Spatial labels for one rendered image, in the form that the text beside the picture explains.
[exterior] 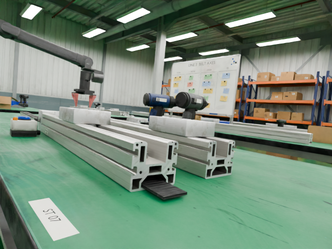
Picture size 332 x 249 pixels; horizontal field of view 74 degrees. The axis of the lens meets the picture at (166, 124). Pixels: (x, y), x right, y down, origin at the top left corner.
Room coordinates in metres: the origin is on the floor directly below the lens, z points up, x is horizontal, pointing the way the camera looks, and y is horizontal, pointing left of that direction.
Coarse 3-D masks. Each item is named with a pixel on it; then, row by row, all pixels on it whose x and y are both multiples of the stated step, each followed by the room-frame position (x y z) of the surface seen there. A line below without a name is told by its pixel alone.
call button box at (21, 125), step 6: (12, 120) 0.79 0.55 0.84; (18, 120) 0.80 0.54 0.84; (24, 120) 0.82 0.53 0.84; (30, 120) 0.84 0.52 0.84; (12, 126) 0.78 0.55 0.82; (18, 126) 0.80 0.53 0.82; (24, 126) 0.81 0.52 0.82; (30, 126) 0.82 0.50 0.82; (36, 126) 0.83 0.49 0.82; (12, 132) 0.78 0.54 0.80; (18, 132) 0.80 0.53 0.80; (24, 132) 0.81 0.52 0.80; (30, 132) 0.82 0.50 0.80; (36, 132) 0.83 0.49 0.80
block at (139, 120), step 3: (129, 117) 1.20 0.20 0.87; (126, 120) 1.19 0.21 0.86; (129, 120) 1.17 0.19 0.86; (132, 120) 1.15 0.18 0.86; (135, 120) 1.14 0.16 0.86; (138, 120) 1.12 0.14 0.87; (141, 120) 1.14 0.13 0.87; (144, 120) 1.15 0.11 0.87; (147, 120) 1.17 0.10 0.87; (138, 123) 1.13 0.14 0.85; (141, 123) 1.18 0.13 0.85; (144, 123) 1.20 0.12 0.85; (147, 123) 1.18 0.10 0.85
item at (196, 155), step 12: (120, 120) 0.99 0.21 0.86; (144, 132) 0.68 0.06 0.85; (156, 132) 0.63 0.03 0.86; (180, 144) 0.55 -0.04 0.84; (192, 144) 0.53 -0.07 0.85; (204, 144) 0.49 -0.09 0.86; (216, 144) 0.55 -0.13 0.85; (228, 144) 0.53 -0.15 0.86; (180, 156) 0.56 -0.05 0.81; (192, 156) 0.52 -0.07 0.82; (204, 156) 0.49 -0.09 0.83; (216, 156) 0.53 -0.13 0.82; (228, 156) 0.53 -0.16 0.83; (180, 168) 0.54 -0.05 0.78; (192, 168) 0.51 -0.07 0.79; (204, 168) 0.49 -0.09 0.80; (216, 168) 0.55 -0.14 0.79; (228, 168) 0.55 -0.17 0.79
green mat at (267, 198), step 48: (0, 144) 0.64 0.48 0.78; (48, 144) 0.71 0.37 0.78; (48, 192) 0.33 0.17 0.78; (96, 192) 0.35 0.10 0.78; (144, 192) 0.37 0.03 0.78; (192, 192) 0.39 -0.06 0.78; (240, 192) 0.42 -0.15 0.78; (288, 192) 0.44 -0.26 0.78; (48, 240) 0.21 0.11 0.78; (96, 240) 0.22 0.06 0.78; (144, 240) 0.23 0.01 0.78; (192, 240) 0.24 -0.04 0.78; (240, 240) 0.25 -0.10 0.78; (288, 240) 0.26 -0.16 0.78
